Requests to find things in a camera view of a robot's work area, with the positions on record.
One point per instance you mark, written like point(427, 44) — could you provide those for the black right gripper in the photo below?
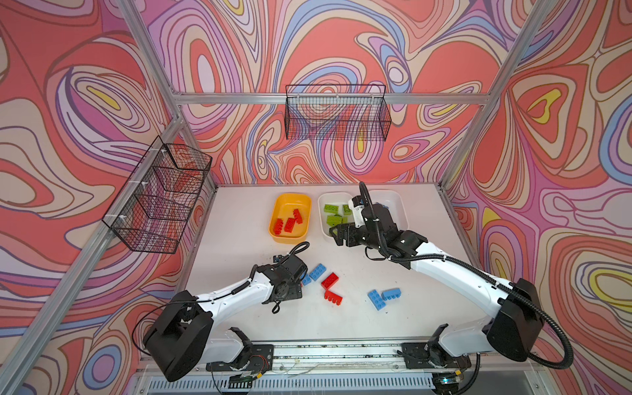
point(350, 230)

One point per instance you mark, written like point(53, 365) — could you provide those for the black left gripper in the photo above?
point(296, 290)

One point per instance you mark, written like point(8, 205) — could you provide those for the green lego brick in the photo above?
point(347, 209)
point(332, 209)
point(334, 220)

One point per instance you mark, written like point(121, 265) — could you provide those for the red lego brick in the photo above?
point(278, 226)
point(297, 216)
point(333, 297)
point(330, 281)
point(289, 225)

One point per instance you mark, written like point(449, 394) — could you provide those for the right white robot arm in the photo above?
point(512, 314)

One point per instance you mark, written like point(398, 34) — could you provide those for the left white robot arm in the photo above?
point(181, 337)

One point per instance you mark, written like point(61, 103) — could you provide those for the right white plastic bin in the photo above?
point(393, 202)

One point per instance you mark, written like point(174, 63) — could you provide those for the yellow plastic bin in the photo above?
point(283, 208)

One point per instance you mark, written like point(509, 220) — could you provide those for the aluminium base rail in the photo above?
point(370, 366)

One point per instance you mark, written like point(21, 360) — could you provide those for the back black wire basket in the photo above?
point(337, 112)

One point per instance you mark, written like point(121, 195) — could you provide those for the black wire basket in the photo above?
point(158, 199)
point(337, 112)

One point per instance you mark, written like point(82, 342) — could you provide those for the left black wire basket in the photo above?
point(158, 199)

